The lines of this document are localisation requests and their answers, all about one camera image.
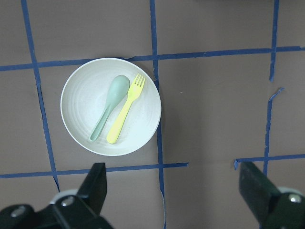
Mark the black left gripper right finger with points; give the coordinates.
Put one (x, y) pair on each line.
(273, 207)

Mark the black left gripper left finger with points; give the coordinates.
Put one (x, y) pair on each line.
(79, 209)

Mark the white round plate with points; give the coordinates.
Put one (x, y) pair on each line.
(83, 101)

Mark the pale green plastic spoon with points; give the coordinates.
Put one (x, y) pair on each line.
(117, 91)

